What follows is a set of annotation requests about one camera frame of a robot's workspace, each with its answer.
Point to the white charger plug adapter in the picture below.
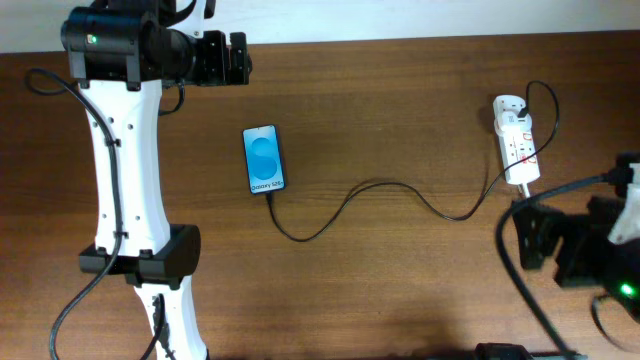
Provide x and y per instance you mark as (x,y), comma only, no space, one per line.
(512,121)

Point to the white power strip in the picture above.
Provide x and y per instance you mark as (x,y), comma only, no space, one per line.
(516,147)

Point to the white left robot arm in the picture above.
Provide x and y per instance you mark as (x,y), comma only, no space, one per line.
(122,56)

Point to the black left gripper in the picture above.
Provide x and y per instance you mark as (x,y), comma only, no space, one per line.
(216,72)

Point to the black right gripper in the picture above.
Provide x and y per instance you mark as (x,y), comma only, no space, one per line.
(590,232)

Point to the blue Samsung smartphone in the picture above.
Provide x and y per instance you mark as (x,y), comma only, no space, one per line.
(265,170)

